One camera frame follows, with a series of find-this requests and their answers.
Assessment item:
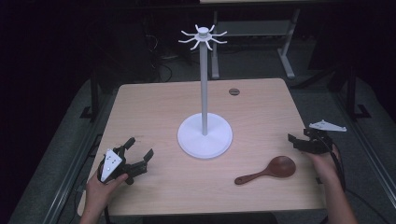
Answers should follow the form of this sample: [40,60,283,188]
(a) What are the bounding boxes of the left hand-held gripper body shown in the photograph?
[97,146,149,186]

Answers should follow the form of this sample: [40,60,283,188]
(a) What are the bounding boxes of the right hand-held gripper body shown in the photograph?
[298,119,347,155]

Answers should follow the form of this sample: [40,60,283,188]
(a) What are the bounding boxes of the dark brown wooden spoon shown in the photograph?
[233,155,297,186]

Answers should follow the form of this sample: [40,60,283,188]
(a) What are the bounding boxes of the white hook rack stand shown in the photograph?
[177,23,233,161]

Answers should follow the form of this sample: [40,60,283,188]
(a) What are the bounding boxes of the person's left hand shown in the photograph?
[83,173,129,217]

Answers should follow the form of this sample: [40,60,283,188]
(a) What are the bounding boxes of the black metal stand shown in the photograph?
[79,69,101,121]
[345,63,372,121]

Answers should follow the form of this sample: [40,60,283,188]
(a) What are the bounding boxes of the metal frame rail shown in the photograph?
[43,92,115,224]
[334,91,396,200]

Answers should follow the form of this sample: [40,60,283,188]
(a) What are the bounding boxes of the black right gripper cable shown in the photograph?
[323,136,391,224]

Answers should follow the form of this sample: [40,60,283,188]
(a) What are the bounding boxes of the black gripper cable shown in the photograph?
[323,136,391,224]
[102,204,112,224]

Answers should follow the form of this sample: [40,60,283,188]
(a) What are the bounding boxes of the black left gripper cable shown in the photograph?
[102,204,112,224]

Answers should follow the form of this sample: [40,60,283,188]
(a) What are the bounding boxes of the grey metal desk frame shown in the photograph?
[199,0,303,80]

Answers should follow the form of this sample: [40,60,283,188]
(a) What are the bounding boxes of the black floor cables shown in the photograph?
[143,32,178,83]

